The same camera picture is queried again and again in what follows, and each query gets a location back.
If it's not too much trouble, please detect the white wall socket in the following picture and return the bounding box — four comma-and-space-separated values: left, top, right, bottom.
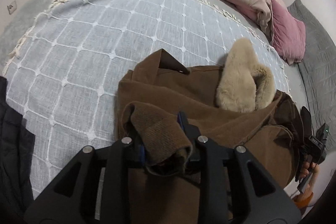
7, 0, 17, 15

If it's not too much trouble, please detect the black quilted jacket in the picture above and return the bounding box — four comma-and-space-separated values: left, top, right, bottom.
1, 77, 35, 223

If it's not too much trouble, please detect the person's right hand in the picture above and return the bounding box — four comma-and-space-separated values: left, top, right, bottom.
298, 155, 319, 190

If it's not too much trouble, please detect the brown coat with fur collar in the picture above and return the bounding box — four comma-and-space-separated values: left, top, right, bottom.
117, 38, 303, 223

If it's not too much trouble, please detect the pink pillow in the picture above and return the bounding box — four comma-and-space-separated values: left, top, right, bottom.
270, 0, 306, 65

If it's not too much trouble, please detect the grey checked bed blanket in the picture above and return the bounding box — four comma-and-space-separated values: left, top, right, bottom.
4, 0, 290, 196

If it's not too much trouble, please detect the grey quilted bedspread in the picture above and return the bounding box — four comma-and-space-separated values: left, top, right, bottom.
288, 0, 335, 151

